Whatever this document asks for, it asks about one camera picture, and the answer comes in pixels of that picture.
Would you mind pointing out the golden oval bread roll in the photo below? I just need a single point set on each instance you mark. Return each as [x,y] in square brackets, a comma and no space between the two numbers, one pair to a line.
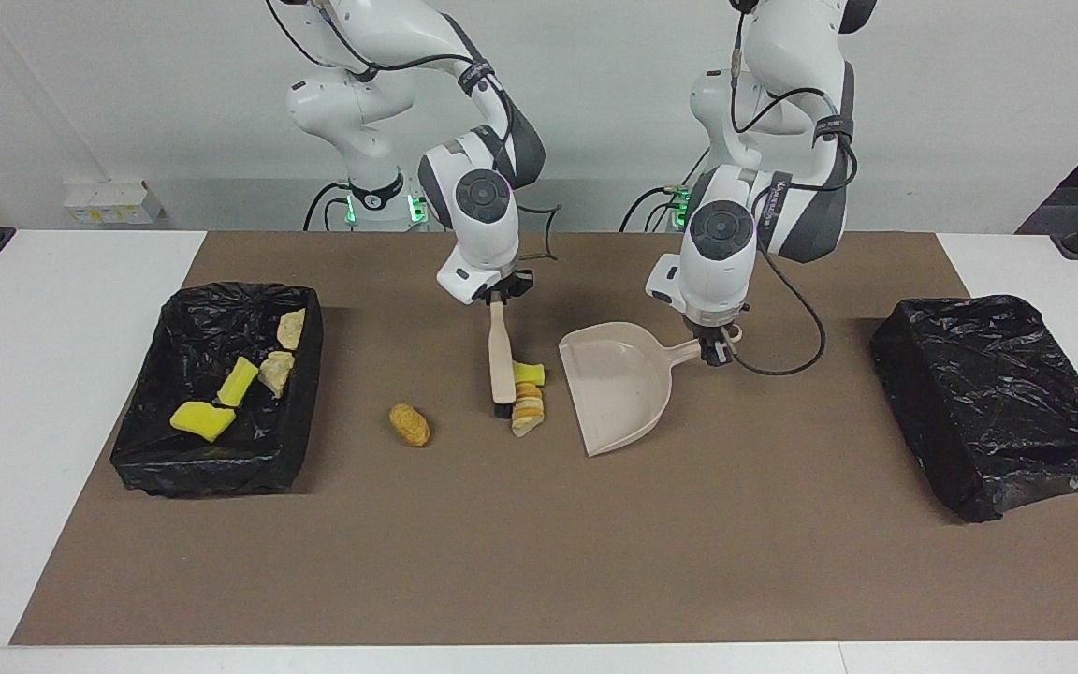
[410,424]

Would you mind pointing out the small yellow sponge wedge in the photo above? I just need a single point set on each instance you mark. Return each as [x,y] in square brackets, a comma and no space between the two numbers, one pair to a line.
[531,375]

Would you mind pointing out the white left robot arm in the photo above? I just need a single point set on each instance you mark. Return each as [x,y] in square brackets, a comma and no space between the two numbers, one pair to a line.
[721,234]

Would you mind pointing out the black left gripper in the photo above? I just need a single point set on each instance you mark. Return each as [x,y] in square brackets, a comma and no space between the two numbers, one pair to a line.
[712,326]

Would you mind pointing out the croissant piece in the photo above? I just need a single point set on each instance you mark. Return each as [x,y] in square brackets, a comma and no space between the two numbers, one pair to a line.
[277,372]
[528,409]
[291,328]

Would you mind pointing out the white wall socket box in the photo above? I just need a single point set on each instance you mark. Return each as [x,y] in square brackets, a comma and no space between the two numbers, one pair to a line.
[113,201]

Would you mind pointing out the brown table mat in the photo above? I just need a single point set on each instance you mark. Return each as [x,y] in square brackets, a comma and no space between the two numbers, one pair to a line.
[502,580]

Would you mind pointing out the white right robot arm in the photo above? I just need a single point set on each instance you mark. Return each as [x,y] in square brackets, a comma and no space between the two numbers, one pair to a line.
[483,201]

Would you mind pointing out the beige plastic dustpan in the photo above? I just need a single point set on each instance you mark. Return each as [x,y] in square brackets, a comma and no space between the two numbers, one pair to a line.
[619,384]

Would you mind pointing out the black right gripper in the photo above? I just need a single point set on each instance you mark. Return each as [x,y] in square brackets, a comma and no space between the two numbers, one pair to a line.
[509,283]

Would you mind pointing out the black bag lined bin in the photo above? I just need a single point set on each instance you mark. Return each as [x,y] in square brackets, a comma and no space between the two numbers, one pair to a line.
[183,468]
[997,402]

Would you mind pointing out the yellow green-backed sponge piece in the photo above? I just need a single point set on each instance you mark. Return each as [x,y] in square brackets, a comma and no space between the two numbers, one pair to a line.
[238,381]

